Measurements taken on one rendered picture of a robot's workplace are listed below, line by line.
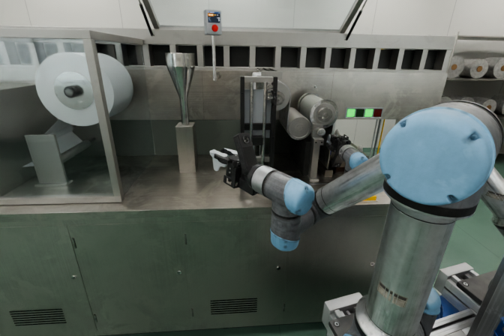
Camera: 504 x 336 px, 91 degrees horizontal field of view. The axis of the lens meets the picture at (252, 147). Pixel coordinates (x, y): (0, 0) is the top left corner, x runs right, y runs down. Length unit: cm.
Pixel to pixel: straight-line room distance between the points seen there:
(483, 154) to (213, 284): 129
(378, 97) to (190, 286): 156
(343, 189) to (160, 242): 92
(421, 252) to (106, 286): 139
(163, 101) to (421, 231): 145
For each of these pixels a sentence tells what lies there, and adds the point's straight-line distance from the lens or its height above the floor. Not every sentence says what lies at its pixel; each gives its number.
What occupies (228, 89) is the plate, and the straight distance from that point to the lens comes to 156.
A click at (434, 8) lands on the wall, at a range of 490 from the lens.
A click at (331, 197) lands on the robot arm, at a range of 66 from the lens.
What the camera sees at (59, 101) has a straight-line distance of 122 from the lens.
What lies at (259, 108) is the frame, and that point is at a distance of 115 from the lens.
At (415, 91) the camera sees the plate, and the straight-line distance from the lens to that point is 195.
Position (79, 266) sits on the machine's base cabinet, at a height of 58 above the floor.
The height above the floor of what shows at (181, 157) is 100.
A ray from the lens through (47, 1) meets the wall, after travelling 460.
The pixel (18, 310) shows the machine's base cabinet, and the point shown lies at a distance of 187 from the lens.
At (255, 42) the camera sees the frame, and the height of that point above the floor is 160.
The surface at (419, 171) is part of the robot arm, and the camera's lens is 38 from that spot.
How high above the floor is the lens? 152
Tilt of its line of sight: 20 degrees down
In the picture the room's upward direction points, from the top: 1 degrees clockwise
